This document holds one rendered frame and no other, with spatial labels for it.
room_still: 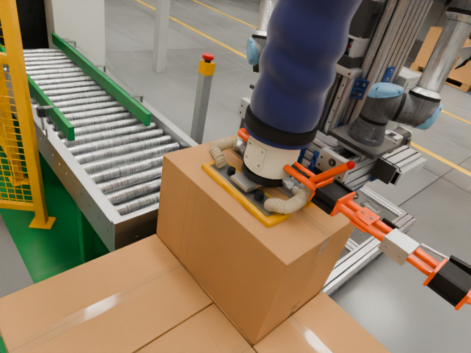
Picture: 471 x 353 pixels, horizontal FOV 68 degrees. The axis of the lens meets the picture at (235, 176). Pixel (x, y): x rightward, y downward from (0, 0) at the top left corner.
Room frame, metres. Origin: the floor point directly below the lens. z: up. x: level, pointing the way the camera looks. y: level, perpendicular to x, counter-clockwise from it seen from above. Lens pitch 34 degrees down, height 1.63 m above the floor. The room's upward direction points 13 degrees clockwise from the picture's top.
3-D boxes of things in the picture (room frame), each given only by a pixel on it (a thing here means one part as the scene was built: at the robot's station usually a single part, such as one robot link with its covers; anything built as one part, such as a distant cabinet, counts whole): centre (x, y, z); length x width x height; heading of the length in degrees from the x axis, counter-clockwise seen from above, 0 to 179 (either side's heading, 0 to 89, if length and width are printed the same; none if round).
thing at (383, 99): (1.38, -0.50, 1.20); 0.13 x 0.12 x 0.14; 78
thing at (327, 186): (0.83, -0.28, 1.07); 0.10 x 0.08 x 0.06; 138
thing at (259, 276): (1.00, -0.09, 0.74); 0.60 x 0.40 x 0.40; 50
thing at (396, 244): (0.69, -0.44, 1.07); 0.07 x 0.07 x 0.04; 48
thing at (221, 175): (0.93, -0.03, 0.97); 0.34 x 0.10 x 0.05; 48
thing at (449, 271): (0.59, -0.54, 1.07); 0.08 x 0.07 x 0.05; 48
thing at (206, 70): (2.01, 0.31, 0.50); 0.07 x 0.07 x 1.00; 49
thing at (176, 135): (2.27, 0.87, 0.50); 2.31 x 0.05 x 0.19; 49
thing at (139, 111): (2.46, 1.18, 0.60); 1.60 x 0.11 x 0.09; 49
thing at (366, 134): (1.38, -0.49, 1.09); 0.15 x 0.15 x 0.10
